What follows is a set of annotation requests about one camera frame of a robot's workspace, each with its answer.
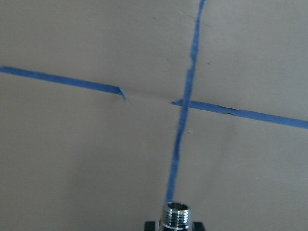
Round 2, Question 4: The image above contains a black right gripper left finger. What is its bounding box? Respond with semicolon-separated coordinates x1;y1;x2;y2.
144;221;159;231

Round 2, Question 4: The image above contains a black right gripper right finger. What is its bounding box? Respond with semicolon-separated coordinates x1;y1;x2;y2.
192;221;205;231

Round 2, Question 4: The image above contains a small metal valve handle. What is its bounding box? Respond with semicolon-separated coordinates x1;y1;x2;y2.
159;202;192;231

